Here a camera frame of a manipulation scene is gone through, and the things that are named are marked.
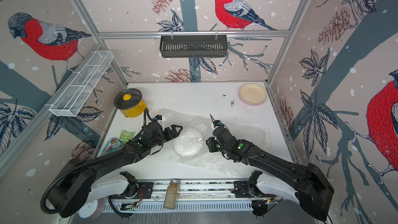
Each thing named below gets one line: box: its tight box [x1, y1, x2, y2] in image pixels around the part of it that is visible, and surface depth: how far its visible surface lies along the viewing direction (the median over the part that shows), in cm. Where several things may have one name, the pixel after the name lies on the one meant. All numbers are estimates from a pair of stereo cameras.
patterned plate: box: [173, 127, 204, 157], surface depth 84 cm
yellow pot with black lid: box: [113, 88, 148, 119], surface depth 98 cm
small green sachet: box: [119, 129, 136, 144], surface depth 94 cm
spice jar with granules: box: [163, 179, 180, 210], surface depth 70 cm
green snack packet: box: [100, 137, 125, 157], surface depth 87 cm
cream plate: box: [238, 83, 267, 105], surface depth 113 cm
